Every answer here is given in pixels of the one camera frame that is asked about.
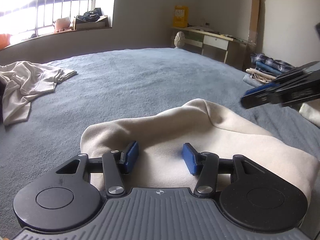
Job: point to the folded light blue towel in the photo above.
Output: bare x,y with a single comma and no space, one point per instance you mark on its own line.
250,82

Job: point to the orange bag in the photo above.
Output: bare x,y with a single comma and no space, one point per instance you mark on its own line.
5,40

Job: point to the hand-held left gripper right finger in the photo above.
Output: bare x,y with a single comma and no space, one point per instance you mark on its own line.
190,158

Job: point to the cardboard shoe box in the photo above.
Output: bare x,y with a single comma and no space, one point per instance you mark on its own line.
91,25

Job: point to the folded plaid shirt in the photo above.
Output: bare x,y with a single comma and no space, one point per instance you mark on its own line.
272,61

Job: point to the tall cardboard plank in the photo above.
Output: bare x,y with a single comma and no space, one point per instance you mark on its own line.
255,17

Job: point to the barred window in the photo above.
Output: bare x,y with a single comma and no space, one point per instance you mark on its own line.
50,5

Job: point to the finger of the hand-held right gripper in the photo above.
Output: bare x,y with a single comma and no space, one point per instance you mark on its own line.
260,100
262,88

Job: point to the folded beige pants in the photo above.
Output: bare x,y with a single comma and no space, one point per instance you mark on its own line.
260,76

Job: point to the blue-grey bed blanket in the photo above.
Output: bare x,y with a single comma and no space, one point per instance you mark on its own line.
137,75

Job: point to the cream carved bedpost finial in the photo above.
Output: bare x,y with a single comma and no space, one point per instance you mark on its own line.
179,40

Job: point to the light grey sweatshirt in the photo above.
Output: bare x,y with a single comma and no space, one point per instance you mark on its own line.
30,80

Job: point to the dark sneakers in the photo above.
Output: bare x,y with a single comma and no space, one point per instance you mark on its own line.
91,15

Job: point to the cream wooden desk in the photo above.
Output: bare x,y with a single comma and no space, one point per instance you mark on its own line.
215,42

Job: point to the folded blue jeans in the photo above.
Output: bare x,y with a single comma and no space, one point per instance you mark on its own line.
267,68

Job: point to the yellow box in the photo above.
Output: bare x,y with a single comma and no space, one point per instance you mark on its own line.
180,16

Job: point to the beige zip jacket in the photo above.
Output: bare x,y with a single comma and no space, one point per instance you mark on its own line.
175,125

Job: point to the dark garment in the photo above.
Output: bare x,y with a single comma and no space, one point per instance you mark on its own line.
1,100

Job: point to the pink rounded object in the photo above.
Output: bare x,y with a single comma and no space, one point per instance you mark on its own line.
62,23

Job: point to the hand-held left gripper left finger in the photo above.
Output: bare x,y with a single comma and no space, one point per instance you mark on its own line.
132,155

